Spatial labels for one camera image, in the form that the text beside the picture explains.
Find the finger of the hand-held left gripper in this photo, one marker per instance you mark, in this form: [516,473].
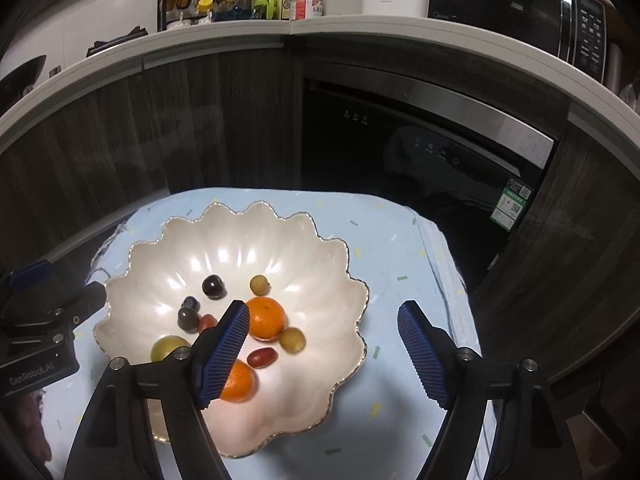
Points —
[75,310]
[30,275]

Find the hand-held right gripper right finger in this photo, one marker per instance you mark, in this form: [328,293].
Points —
[422,355]

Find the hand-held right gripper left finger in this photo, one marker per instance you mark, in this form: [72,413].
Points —
[225,355]

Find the orange mandarin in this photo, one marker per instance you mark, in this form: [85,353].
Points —
[267,317]
[239,382]

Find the red cherry tomato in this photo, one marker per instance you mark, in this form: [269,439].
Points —
[262,357]
[207,322]

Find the dull dark purple grape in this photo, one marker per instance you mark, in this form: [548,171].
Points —
[187,319]

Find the green round pear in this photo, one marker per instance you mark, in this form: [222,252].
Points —
[167,347]

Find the blueberry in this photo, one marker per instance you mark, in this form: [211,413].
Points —
[190,303]

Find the brown longan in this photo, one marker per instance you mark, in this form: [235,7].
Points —
[292,339]
[260,284]

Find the dark purple plum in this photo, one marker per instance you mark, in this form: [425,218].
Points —
[213,286]

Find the white scalloped ceramic bowl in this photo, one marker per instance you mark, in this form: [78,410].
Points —
[310,285]

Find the person's left forearm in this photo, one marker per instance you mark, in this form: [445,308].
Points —
[27,425]

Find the light blue patterned tablecloth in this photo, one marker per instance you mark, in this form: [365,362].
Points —
[400,260]

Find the black built-in dishwasher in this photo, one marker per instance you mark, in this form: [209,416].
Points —
[400,160]

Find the black wok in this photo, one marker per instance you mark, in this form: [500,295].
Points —
[20,75]

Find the dark wood kitchen counter cabinet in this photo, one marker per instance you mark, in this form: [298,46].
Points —
[200,135]

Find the black stove burner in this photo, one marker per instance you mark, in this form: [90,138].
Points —
[117,40]

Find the black microwave oven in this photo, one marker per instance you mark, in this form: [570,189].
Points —
[500,0]

